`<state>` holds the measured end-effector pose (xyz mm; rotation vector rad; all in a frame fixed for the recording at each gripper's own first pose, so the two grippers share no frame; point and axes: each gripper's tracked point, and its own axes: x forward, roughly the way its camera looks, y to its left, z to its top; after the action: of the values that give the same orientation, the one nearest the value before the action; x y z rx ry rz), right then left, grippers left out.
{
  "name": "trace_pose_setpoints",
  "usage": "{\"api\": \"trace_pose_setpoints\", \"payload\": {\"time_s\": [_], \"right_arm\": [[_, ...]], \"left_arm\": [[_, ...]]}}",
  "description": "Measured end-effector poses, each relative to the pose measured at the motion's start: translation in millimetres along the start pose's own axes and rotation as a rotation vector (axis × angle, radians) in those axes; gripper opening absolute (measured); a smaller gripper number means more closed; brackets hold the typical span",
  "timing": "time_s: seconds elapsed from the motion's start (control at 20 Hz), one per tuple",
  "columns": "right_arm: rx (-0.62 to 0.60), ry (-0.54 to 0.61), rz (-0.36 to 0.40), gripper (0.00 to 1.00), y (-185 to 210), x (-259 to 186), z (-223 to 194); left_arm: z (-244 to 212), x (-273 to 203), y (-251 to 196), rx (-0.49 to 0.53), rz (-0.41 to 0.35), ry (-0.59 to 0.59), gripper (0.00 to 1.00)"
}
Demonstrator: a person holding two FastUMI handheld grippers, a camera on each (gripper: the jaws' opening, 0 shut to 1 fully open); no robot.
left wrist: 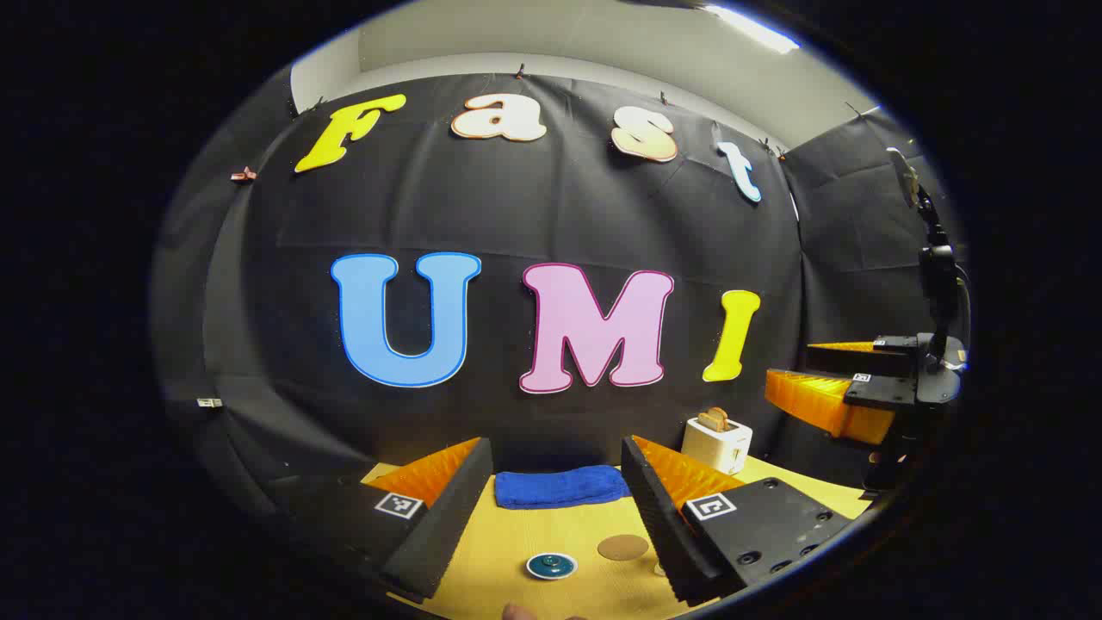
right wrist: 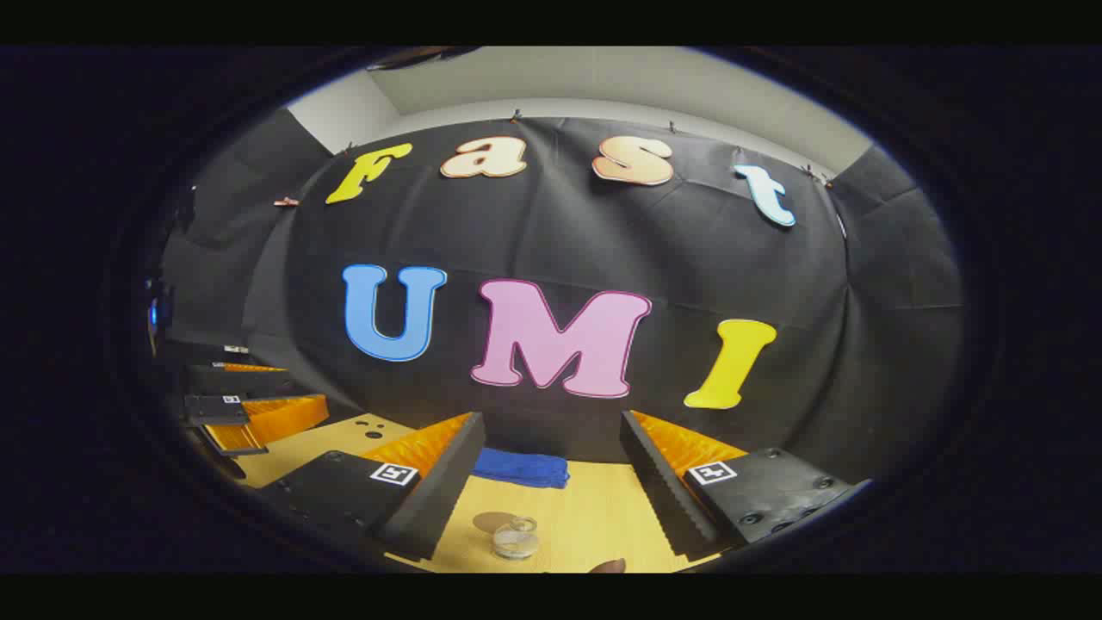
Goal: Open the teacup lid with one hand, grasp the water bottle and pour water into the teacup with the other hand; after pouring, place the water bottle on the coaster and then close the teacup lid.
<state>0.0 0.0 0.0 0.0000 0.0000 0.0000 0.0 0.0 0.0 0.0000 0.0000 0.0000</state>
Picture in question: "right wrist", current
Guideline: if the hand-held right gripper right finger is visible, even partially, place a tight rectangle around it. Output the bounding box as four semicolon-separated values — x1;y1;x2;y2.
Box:
620;411;872;561

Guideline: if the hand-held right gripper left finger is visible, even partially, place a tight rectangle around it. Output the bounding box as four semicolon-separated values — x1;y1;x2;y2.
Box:
257;412;486;562

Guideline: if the black backdrop cloth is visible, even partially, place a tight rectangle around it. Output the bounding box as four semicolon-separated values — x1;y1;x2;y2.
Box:
159;108;965;509

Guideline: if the clear plastic water bottle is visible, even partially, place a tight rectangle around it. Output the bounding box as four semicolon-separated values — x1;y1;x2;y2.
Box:
492;516;541;561

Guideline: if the blue folded towel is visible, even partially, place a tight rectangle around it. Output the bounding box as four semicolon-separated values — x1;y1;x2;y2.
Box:
471;447;571;490

